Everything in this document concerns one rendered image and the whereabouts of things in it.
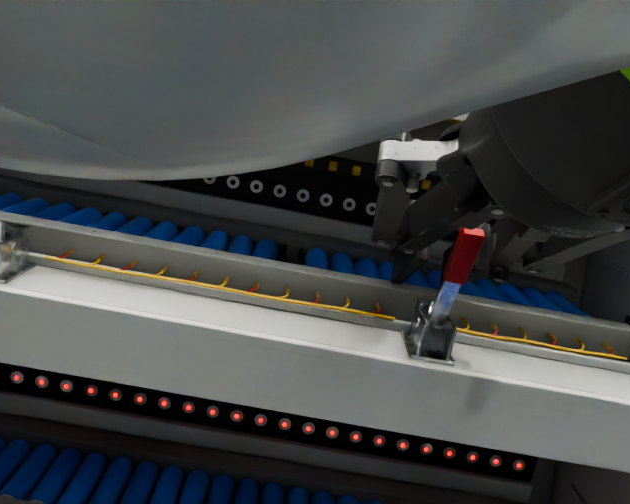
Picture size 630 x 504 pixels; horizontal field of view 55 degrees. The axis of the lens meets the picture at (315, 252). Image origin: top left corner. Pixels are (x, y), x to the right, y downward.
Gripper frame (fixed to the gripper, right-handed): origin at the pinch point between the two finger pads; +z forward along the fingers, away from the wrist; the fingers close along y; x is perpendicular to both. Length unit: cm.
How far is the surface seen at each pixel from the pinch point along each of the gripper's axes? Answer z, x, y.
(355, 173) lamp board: 10.4, 9.2, -5.1
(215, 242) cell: 6.8, 0.0, -15.0
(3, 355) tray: -0.4, -10.9, -24.6
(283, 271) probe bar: 2.2, -2.4, -9.6
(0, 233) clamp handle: -1.9, -4.2, -26.3
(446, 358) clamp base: -1.9, -6.7, 0.8
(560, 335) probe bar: 3.2, -3.0, 10.2
